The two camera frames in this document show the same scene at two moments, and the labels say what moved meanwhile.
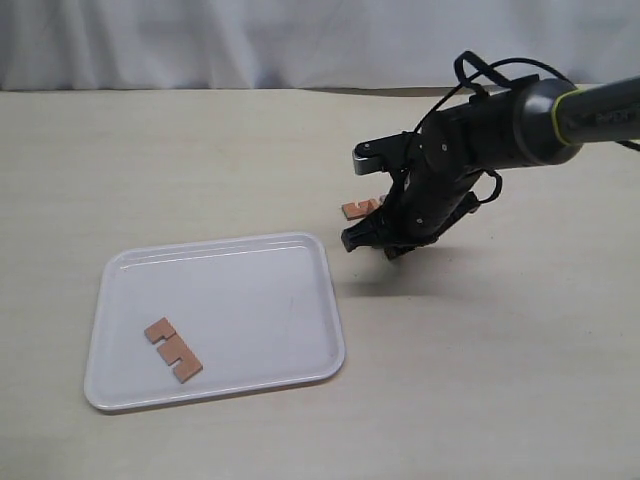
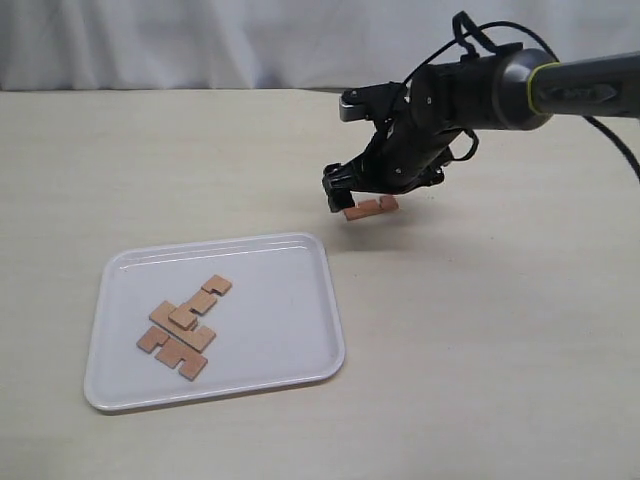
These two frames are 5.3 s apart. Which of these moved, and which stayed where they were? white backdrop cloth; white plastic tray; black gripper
Moved: black gripper
Stayed: white plastic tray; white backdrop cloth
